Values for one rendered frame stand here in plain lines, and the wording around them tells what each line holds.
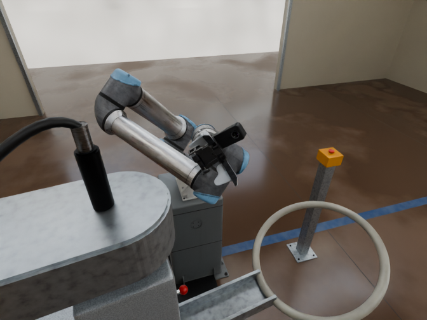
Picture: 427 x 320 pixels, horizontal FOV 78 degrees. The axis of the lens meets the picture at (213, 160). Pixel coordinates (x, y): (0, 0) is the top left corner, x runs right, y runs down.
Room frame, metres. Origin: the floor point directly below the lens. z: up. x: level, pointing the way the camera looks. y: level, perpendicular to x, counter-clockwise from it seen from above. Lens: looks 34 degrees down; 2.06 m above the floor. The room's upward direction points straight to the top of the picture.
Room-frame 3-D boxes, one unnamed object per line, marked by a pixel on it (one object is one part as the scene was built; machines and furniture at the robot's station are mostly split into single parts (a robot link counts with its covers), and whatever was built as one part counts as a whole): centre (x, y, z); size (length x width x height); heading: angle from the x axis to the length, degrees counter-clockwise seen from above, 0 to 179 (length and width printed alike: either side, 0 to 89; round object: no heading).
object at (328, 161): (1.53, -0.81, 0.54); 0.20 x 0.20 x 1.09; 16
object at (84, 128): (0.38, 0.21, 1.78); 0.04 x 0.04 x 0.17
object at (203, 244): (1.45, 0.18, 0.43); 0.50 x 0.50 x 0.85; 16
